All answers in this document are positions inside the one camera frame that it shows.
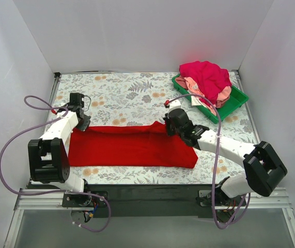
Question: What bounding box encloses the red t shirt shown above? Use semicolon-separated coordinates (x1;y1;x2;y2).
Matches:
68;121;198;169

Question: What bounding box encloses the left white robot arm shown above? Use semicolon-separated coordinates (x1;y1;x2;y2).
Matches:
28;92;92;207

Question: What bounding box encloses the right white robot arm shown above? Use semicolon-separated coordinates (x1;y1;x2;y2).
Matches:
163;108;288;206

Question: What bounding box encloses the white garment in tray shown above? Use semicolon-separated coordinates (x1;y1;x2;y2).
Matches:
191;96;203;106

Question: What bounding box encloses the pink t shirt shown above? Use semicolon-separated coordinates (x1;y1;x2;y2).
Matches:
175;76;231;109

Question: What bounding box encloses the magenta t shirt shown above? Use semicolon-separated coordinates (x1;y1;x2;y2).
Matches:
179;61;232;107

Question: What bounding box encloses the green plastic tray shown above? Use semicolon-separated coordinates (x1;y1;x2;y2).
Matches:
171;73;249;125

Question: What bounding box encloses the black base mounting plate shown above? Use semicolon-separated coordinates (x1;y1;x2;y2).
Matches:
61;183;246;219

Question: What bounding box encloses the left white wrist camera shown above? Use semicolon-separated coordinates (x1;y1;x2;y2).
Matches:
51;103;68;115

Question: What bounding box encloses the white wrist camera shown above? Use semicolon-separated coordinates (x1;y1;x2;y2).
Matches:
164;99;181;112
51;103;68;115

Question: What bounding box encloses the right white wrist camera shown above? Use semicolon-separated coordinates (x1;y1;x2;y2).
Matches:
164;99;181;112

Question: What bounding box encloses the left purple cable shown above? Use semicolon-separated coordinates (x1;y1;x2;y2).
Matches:
0;95;112;233

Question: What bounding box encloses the aluminium frame rail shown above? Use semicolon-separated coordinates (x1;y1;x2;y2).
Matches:
5;188;295;247

